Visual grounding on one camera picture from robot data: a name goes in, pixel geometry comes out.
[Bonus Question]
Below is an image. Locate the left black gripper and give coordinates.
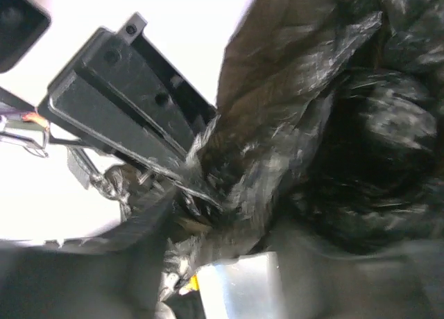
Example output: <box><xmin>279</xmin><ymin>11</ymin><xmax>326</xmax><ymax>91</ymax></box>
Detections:
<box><xmin>1</xmin><ymin>0</ymin><xmax>51</xmax><ymax>73</ymax></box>

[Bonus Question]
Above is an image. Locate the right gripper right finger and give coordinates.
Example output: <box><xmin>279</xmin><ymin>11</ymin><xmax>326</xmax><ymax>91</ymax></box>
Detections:
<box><xmin>198</xmin><ymin>242</ymin><xmax>443</xmax><ymax>318</ymax></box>

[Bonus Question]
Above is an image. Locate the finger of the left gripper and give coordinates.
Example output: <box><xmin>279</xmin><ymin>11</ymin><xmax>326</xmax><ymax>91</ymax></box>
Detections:
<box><xmin>37</xmin><ymin>13</ymin><xmax>215</xmax><ymax>178</ymax></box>

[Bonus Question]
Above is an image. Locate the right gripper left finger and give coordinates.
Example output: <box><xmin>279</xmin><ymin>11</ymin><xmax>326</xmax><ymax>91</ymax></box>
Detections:
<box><xmin>1</xmin><ymin>185</ymin><xmax>177</xmax><ymax>318</ymax></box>

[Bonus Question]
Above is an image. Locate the black trash bag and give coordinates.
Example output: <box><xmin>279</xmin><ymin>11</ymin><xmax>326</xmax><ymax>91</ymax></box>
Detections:
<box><xmin>92</xmin><ymin>0</ymin><xmax>443</xmax><ymax>281</ymax></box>

